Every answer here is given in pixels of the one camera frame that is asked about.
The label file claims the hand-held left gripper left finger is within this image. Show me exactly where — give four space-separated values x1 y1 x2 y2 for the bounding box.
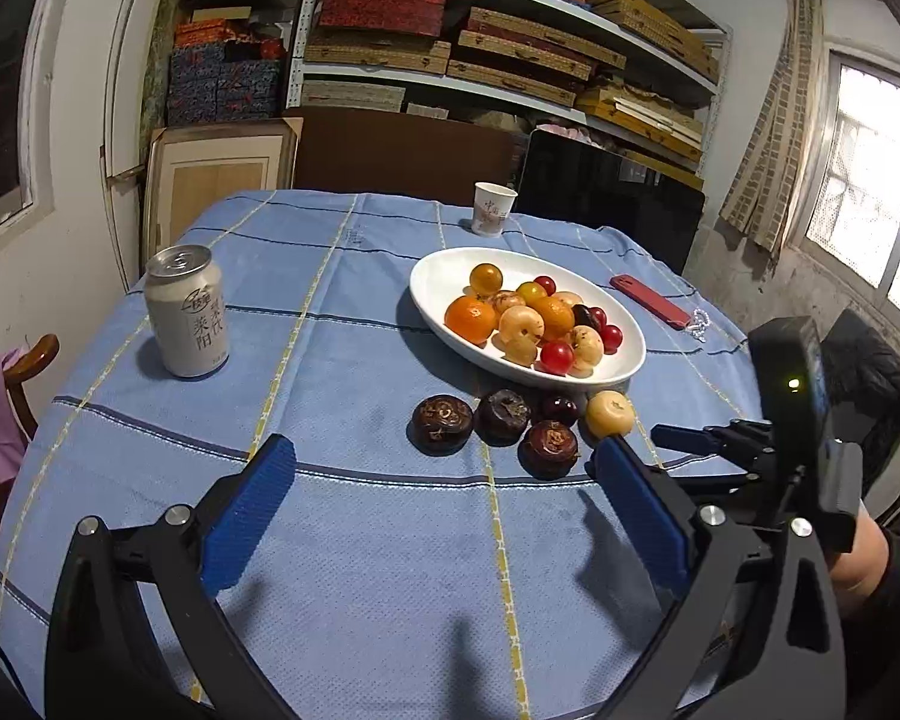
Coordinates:
45 433 301 720

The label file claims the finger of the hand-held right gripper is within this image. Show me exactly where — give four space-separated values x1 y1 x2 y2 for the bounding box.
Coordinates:
670 467 767 501
651 418 778 475

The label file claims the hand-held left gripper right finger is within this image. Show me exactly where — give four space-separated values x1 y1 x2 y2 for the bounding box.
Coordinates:
591 435 848 720

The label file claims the white oval plate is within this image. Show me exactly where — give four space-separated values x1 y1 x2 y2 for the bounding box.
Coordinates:
409 246 647 391

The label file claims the person's right forearm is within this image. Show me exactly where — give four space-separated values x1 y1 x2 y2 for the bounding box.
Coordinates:
825 516 900 720

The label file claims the dark brown round fruit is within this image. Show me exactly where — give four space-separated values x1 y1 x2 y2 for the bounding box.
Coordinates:
520 420 578 479
410 394 475 456
474 388 532 446

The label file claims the dark red plum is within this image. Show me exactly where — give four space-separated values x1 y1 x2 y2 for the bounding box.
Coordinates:
540 394 580 427

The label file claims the red phone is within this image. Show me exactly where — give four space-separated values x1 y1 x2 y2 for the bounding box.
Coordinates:
610 274 692 331

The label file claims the white drink can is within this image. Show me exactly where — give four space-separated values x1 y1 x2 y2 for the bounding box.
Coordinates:
144 244 230 380

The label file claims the bright barred window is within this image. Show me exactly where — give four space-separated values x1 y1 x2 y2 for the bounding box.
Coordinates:
791 45 900 316

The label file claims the large orange mandarin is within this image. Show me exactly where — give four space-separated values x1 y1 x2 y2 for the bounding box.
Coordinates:
445 295 498 344

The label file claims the black flat screen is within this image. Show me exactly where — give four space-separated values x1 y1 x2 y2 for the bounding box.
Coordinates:
515 129 706 275

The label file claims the wooden chair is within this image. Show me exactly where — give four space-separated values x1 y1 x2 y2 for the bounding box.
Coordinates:
0 334 61 541

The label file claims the beige checked curtain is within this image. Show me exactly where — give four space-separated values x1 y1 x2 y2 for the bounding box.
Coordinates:
718 0 830 252

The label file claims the white paper cup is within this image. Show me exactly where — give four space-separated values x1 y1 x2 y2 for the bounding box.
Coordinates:
471 181 518 239

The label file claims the wooden framed panel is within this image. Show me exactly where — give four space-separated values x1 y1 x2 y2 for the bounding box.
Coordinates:
144 120 301 256

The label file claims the brown board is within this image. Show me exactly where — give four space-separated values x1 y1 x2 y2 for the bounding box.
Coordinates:
281 106 530 207

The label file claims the shelf of flat boxes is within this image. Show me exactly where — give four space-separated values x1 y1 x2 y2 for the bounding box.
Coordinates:
184 0 721 166

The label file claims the white door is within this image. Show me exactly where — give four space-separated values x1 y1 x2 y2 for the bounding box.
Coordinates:
67 0 167 293

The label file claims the stack of blue patterned boxes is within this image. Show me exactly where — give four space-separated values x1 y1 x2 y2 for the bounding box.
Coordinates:
166 41 284 125

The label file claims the green patterned roll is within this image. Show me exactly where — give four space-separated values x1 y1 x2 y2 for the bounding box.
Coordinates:
139 0 182 166

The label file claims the stack of orange patterned boxes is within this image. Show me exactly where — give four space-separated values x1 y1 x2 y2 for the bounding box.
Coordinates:
174 19 286 61

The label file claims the white metal shelf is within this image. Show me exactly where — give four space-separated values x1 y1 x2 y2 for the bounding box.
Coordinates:
285 0 730 190

